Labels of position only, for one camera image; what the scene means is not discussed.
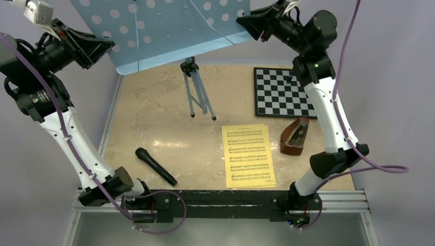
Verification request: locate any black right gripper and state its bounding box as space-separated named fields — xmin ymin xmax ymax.
xmin=234 ymin=0 xmax=308 ymax=56

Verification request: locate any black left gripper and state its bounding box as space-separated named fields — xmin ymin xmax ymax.
xmin=32 ymin=17 xmax=114 ymax=75

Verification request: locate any light blue music stand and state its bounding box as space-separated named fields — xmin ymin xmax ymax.
xmin=69 ymin=0 xmax=252 ymax=121

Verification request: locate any yellow sheet music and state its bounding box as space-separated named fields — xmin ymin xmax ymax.
xmin=223 ymin=145 xmax=276 ymax=189
xmin=222 ymin=124 xmax=270 ymax=150

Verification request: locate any brown wooden metronome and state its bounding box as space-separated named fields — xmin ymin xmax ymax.
xmin=280 ymin=117 xmax=309 ymax=156

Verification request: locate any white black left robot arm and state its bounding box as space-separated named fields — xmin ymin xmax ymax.
xmin=1 ymin=19 xmax=153 ymax=210

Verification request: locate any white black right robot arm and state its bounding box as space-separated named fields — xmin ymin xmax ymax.
xmin=236 ymin=1 xmax=369 ymax=209

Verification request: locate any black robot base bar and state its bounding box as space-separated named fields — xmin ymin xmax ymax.
xmin=126 ymin=190 xmax=322 ymax=223

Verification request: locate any black chess pawn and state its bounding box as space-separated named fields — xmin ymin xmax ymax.
xmin=285 ymin=76 xmax=292 ymax=84

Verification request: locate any black white chessboard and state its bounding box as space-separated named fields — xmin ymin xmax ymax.
xmin=253 ymin=67 xmax=317 ymax=119

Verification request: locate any black microphone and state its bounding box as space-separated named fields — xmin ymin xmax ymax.
xmin=135 ymin=148 xmax=178 ymax=187

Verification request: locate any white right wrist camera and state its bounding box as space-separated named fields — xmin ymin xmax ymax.
xmin=283 ymin=0 xmax=300 ymax=14

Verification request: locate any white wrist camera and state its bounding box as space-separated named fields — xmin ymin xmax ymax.
xmin=10 ymin=0 xmax=57 ymax=36
xmin=283 ymin=0 xmax=300 ymax=14

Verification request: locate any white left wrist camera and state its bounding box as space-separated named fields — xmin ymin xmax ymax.
xmin=10 ymin=0 xmax=57 ymax=36

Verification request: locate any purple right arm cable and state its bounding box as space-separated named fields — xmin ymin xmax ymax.
xmin=290 ymin=0 xmax=410 ymax=232

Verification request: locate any aluminium frame rail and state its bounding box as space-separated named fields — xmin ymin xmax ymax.
xmin=61 ymin=60 xmax=380 ymax=246

